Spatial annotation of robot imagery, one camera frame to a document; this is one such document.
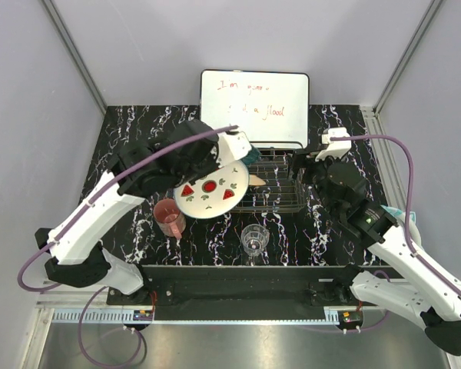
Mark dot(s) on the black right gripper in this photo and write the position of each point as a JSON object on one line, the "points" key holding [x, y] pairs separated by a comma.
{"points": [[300, 159]]}

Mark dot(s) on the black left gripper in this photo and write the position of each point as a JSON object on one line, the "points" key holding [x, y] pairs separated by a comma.
{"points": [[213, 156]]}

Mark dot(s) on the white watermelon plate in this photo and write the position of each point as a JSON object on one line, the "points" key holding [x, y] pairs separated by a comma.
{"points": [[215, 194]]}

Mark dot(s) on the teal scalloped plate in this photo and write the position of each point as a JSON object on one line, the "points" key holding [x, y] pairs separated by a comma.
{"points": [[252, 156]]}

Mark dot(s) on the orange floral plate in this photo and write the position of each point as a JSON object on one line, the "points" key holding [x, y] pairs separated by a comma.
{"points": [[256, 181]]}

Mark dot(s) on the pink mug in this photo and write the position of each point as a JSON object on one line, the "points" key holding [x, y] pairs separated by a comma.
{"points": [[169, 218]]}

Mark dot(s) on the clear drinking glass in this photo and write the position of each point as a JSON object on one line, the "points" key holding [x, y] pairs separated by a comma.
{"points": [[254, 239]]}

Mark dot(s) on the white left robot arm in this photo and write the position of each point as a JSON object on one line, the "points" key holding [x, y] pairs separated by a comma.
{"points": [[77, 257]]}

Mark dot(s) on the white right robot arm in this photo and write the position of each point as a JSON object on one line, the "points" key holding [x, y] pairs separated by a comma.
{"points": [[433, 301]]}

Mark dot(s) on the white dry-erase board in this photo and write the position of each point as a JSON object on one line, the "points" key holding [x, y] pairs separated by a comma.
{"points": [[270, 107]]}

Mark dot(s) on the teal cat-ear headphones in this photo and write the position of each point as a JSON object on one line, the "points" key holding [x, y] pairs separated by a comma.
{"points": [[401, 217]]}

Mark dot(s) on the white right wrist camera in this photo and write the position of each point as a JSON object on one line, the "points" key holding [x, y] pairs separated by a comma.
{"points": [[335, 142]]}

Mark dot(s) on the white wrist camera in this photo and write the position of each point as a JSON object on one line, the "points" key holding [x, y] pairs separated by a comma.
{"points": [[232, 146], [335, 142]]}

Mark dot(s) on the black wire dish rack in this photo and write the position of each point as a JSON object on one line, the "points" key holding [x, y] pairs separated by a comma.
{"points": [[283, 191]]}

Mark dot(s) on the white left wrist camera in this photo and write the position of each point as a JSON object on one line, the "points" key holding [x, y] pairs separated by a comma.
{"points": [[232, 146]]}

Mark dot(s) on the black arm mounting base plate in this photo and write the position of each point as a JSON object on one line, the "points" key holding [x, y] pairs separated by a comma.
{"points": [[239, 293]]}

